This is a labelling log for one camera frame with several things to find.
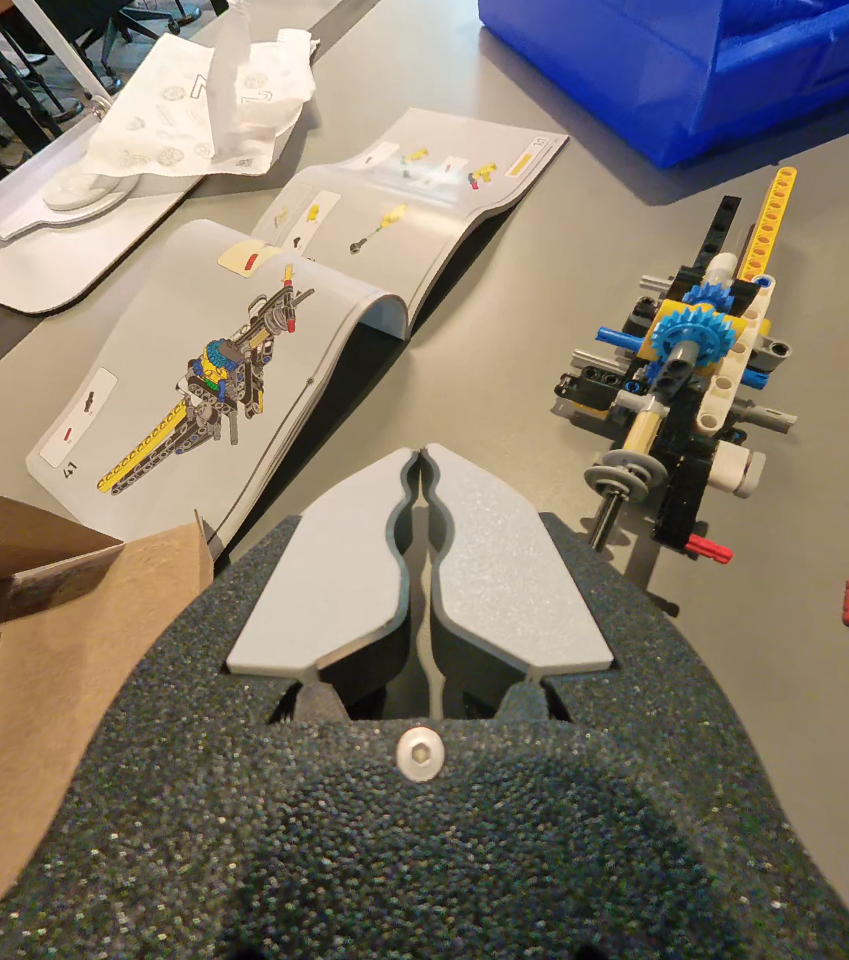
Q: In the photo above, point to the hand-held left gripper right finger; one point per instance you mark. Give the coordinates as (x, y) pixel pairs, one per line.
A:
(514, 585)

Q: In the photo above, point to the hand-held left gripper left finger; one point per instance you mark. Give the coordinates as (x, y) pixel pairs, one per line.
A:
(319, 585)

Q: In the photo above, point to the multicolour lego model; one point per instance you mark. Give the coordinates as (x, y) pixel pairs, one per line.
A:
(724, 379)

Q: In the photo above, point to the grey lego instruction booklet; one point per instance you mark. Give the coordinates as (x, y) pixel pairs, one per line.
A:
(169, 322)

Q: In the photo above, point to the brown cardboard box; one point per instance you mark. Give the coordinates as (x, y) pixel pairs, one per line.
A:
(57, 675)

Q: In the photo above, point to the white flat stand base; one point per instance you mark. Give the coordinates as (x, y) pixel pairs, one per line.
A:
(34, 262)

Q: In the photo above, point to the white round disc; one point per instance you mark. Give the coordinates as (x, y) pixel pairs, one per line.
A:
(87, 191)

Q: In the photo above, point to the white printed paper bag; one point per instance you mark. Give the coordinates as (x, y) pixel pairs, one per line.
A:
(162, 112)
(274, 90)

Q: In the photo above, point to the blue plastic bin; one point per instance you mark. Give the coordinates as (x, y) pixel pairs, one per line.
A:
(619, 60)

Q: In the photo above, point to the white pole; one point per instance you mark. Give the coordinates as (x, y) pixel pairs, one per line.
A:
(64, 52)

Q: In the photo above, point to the black office chair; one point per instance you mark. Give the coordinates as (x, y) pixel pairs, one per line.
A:
(147, 15)

